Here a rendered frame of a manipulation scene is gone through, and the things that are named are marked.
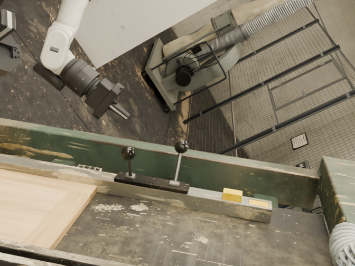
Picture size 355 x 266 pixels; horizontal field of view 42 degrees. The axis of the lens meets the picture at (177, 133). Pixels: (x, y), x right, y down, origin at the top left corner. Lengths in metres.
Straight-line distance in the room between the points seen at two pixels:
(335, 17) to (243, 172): 8.24
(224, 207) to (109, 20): 3.80
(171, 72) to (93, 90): 5.12
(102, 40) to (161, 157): 3.55
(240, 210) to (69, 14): 0.70
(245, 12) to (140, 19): 2.38
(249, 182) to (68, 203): 0.57
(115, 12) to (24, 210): 3.80
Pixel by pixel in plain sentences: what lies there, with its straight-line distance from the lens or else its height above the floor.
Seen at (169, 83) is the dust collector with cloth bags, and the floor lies 0.26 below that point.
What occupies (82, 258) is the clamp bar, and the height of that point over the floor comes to 1.40.
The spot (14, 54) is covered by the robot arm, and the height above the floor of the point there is 1.59.
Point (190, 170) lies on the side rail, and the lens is 1.44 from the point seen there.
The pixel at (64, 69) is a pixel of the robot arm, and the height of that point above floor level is 1.32.
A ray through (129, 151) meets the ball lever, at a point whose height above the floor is 1.43.
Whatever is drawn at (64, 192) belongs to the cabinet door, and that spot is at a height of 1.23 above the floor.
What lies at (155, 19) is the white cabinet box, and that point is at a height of 0.83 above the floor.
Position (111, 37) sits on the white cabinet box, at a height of 0.34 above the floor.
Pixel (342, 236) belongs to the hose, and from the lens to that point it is 0.83.
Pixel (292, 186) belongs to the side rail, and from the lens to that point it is 1.45.
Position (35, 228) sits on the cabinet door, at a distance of 1.08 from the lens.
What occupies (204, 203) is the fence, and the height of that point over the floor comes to 1.52.
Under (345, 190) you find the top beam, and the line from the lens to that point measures 1.27.
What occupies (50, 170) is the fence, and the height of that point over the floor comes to 1.19.
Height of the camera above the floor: 1.89
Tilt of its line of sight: 17 degrees down
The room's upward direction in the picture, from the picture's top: 64 degrees clockwise
